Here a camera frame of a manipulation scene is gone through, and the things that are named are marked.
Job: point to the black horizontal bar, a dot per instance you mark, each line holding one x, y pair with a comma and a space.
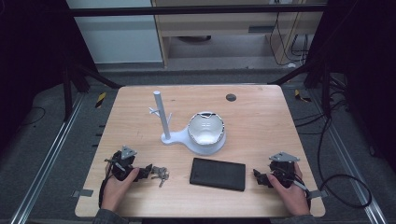
193, 10

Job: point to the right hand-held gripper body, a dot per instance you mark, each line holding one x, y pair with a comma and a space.
284, 169

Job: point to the grey tape piece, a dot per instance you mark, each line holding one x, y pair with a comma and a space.
317, 194
82, 193

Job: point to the black metal stand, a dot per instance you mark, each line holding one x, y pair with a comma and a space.
73, 81
317, 81

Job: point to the yellow black tape strip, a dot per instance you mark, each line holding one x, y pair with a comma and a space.
301, 96
100, 100

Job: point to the round grey table grommet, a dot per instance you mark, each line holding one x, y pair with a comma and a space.
231, 97

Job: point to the silver white bowl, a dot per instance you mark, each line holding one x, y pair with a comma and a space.
206, 129

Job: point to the black wallet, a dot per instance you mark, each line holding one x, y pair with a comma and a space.
218, 174

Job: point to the wooden desk shelf unit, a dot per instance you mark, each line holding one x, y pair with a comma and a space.
224, 28

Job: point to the white cabinet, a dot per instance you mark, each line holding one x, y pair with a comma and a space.
118, 34

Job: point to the metal floor rail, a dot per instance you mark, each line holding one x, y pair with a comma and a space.
348, 152
46, 158

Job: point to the bunch of metal keys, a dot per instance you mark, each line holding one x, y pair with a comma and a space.
160, 174

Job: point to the person's right hand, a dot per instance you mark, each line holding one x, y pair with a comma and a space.
291, 197

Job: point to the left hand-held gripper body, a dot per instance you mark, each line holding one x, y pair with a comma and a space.
124, 160

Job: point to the white key stand with tray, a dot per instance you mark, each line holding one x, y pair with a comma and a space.
179, 138

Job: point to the person's left hand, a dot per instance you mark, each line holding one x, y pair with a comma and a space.
116, 189

